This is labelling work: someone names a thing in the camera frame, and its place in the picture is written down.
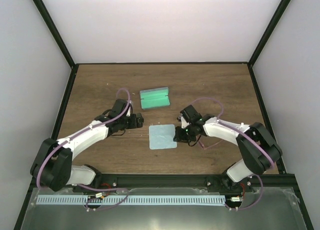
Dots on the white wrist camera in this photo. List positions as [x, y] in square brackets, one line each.
[183, 122]
[129, 109]

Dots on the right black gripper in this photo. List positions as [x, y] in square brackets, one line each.
[180, 138]

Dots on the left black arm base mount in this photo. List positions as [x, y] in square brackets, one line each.
[105, 185]

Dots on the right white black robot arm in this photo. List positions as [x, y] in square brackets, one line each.
[258, 149]

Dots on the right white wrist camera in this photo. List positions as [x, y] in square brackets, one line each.
[183, 122]

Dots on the blue green glasses case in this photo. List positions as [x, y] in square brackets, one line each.
[154, 98]

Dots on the shiny metal front plate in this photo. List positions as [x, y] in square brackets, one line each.
[272, 208]

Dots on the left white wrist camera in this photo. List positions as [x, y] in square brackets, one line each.
[129, 109]

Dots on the pink transparent sunglasses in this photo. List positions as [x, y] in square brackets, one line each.
[202, 146]

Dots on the light blue slotted cable duct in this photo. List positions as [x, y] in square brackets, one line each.
[134, 200]

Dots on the light blue cleaning cloth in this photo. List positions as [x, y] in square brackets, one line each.
[162, 137]

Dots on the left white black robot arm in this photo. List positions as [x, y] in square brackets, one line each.
[53, 165]

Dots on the black aluminium frame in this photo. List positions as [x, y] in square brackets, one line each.
[282, 179]

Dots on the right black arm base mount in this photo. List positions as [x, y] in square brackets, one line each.
[220, 183]

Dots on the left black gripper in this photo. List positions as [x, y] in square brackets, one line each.
[140, 123]

